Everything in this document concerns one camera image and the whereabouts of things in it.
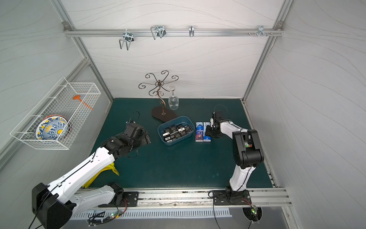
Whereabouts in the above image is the blue pocket tissue pack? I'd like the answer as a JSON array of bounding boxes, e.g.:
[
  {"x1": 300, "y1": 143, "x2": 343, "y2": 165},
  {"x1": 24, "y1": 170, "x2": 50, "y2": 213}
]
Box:
[{"x1": 203, "y1": 135, "x2": 211, "y2": 142}]

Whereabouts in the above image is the dark blue tissue pack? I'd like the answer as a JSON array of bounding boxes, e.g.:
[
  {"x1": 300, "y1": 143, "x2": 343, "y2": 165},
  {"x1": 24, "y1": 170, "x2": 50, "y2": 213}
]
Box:
[{"x1": 195, "y1": 130, "x2": 204, "y2": 142}]

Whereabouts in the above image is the blue white tissue pack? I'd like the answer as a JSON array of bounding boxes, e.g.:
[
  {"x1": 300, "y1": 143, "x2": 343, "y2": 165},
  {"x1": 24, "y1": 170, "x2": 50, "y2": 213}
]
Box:
[{"x1": 195, "y1": 122, "x2": 204, "y2": 131}]

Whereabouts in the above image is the teal plastic storage box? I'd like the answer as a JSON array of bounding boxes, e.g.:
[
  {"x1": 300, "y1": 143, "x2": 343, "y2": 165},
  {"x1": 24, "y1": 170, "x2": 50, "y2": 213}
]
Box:
[{"x1": 157, "y1": 116, "x2": 195, "y2": 146}]

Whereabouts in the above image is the light blue tissue pack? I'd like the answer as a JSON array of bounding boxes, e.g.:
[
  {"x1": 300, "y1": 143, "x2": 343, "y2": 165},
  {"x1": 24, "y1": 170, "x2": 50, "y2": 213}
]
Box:
[{"x1": 203, "y1": 122, "x2": 211, "y2": 130}]

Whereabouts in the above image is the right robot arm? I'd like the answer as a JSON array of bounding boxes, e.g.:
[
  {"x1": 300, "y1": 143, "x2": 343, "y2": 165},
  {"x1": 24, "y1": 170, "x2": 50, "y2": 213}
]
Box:
[{"x1": 206, "y1": 111, "x2": 265, "y2": 192}]

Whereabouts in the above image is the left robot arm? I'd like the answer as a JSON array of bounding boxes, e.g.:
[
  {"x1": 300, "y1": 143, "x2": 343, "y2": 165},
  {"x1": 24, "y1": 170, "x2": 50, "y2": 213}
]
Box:
[{"x1": 31, "y1": 123, "x2": 151, "y2": 229}]

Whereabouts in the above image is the metal scroll cup stand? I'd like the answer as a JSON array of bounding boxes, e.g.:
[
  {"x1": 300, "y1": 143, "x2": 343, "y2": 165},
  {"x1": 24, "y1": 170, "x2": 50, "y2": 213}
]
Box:
[{"x1": 138, "y1": 70, "x2": 179, "y2": 123}]

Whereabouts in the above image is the yellow banana toy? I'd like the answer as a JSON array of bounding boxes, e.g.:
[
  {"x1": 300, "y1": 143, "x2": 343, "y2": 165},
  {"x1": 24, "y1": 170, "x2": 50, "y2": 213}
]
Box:
[{"x1": 82, "y1": 164, "x2": 120, "y2": 188}]

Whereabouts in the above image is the orange plastic spoon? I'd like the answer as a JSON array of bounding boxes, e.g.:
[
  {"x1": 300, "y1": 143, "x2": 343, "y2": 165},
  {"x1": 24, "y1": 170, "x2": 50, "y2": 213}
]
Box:
[{"x1": 73, "y1": 95, "x2": 93, "y2": 110}]

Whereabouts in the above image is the blue yellow patterned plate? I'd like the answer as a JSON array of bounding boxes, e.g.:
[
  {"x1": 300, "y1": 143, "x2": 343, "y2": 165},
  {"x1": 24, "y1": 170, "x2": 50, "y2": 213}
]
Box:
[{"x1": 35, "y1": 115, "x2": 69, "y2": 140}]

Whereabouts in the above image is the white vent strip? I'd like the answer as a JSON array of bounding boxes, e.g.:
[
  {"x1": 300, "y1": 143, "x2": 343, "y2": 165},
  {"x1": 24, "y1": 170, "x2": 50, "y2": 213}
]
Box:
[{"x1": 71, "y1": 208, "x2": 232, "y2": 220}]

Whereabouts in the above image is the metal hook left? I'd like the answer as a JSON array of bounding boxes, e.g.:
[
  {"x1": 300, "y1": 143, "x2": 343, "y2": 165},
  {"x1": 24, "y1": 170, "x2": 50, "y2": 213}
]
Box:
[{"x1": 119, "y1": 29, "x2": 134, "y2": 50}]

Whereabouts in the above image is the metal hook small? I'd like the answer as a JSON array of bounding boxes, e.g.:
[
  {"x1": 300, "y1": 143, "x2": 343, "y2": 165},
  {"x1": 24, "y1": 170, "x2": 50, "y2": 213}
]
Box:
[{"x1": 189, "y1": 25, "x2": 194, "y2": 37}]

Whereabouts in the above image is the metal hook centre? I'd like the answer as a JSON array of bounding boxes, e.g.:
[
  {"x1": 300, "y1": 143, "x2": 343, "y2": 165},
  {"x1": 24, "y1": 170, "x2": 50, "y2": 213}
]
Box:
[{"x1": 150, "y1": 25, "x2": 166, "y2": 40}]

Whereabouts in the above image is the metal hook right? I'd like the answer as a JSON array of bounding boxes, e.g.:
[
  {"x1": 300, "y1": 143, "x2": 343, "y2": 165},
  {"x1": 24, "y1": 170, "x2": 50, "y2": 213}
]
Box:
[{"x1": 248, "y1": 25, "x2": 273, "y2": 37}]

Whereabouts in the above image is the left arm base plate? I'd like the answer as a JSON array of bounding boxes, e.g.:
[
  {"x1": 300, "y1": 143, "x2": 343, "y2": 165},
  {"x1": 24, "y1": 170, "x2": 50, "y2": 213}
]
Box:
[{"x1": 98, "y1": 191, "x2": 139, "y2": 208}]

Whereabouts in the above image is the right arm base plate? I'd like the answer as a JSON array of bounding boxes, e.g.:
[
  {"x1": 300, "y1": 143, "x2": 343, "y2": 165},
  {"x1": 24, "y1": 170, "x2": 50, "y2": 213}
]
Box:
[{"x1": 208, "y1": 190, "x2": 252, "y2": 206}]

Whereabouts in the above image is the white wire basket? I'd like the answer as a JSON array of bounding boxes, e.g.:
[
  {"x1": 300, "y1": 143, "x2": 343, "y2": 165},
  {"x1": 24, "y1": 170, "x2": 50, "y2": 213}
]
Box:
[{"x1": 10, "y1": 77, "x2": 101, "y2": 150}]

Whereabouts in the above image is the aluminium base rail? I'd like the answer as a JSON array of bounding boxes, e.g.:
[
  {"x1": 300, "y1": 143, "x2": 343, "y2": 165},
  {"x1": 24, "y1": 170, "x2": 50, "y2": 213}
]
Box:
[{"x1": 57, "y1": 187, "x2": 293, "y2": 212}]

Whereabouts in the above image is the aluminium top rail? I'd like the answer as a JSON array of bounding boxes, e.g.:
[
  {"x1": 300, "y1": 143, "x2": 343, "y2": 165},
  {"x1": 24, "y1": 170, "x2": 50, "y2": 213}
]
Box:
[{"x1": 64, "y1": 28, "x2": 285, "y2": 38}]

